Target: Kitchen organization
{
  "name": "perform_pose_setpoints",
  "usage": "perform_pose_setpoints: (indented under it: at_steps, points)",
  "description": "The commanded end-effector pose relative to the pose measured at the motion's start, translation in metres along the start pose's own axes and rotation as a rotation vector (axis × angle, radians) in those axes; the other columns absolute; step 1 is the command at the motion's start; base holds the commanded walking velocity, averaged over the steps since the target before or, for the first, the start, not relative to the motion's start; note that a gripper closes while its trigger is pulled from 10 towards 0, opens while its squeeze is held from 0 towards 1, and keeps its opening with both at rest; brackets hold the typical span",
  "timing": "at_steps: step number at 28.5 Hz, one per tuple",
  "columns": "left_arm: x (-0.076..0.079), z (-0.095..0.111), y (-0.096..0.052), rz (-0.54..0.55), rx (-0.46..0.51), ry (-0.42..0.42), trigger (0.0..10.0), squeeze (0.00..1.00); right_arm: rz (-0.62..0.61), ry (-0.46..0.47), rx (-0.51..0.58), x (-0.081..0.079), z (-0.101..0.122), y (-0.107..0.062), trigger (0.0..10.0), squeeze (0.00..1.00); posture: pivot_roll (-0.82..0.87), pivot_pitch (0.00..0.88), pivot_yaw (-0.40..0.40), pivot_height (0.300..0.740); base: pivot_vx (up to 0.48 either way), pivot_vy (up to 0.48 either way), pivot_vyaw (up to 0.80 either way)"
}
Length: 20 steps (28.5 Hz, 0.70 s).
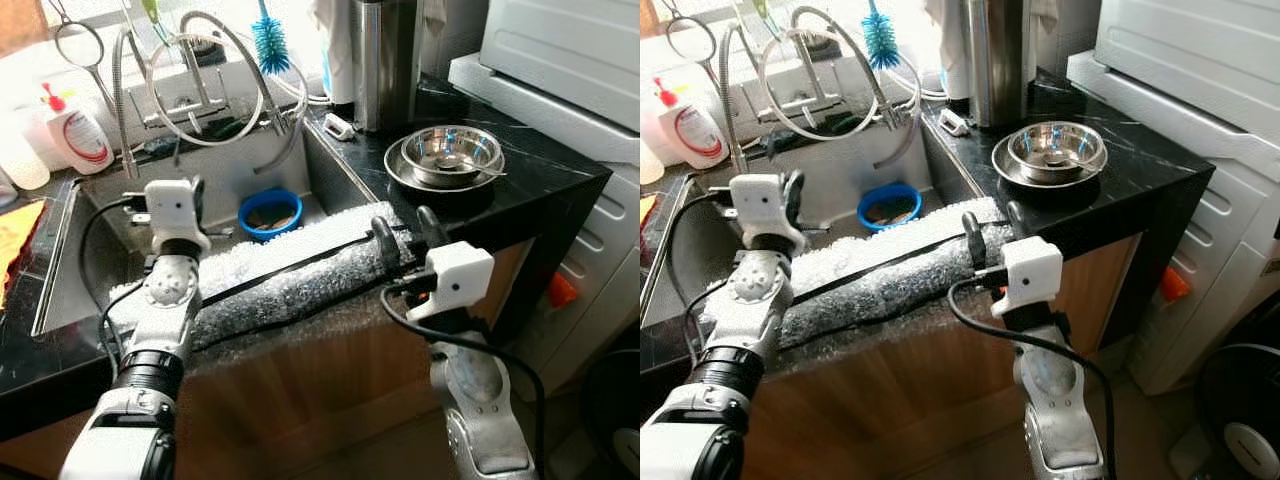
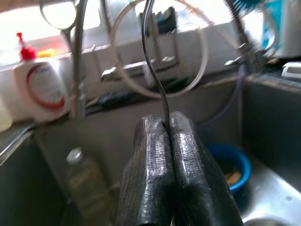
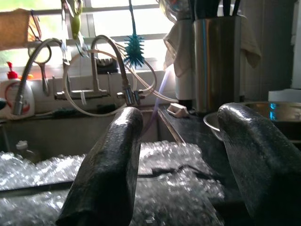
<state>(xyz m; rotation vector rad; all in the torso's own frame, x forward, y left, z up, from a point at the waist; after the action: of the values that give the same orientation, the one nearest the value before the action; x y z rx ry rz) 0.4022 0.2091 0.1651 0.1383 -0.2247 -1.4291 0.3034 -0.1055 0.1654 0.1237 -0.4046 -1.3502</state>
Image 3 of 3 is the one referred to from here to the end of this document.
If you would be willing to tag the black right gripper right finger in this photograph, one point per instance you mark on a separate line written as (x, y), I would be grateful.
(263, 169)

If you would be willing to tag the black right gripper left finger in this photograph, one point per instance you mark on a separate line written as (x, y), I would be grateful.
(105, 176)

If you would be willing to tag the small deep steel bowl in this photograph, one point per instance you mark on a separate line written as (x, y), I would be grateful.
(289, 113)

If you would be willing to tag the large shallow steel bowl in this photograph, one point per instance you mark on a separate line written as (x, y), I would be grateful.
(211, 122)

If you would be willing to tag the black kitchen utensils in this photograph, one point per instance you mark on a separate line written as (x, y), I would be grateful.
(207, 9)

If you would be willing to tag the stainless steel sink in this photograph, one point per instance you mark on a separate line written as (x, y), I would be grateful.
(58, 134)

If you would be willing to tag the clear bubble wrap sheet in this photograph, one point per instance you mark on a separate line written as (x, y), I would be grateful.
(169, 188)

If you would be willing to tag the dark scouring pad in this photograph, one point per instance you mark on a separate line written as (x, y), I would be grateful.
(65, 112)

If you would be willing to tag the steel flexible-neck filter tap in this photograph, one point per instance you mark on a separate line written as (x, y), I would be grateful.
(129, 94)

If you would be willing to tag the white coiled tube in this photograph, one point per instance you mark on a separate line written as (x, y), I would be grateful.
(66, 94)

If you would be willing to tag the stainless steel utensil holder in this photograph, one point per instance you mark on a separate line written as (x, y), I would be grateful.
(218, 70)

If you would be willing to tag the round metal strainer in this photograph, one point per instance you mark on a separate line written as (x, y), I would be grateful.
(45, 82)

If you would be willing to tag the steel flexible-neck sink faucet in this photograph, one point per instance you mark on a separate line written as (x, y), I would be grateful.
(21, 82)

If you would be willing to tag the white soap bottle red pump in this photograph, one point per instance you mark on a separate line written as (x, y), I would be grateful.
(5, 99)

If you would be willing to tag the teal bottle brush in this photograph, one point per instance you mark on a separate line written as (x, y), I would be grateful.
(134, 50)

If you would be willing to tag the beige cloth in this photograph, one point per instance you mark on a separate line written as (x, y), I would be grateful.
(178, 47)

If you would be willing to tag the brown woven basket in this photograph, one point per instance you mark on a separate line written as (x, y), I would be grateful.
(14, 28)

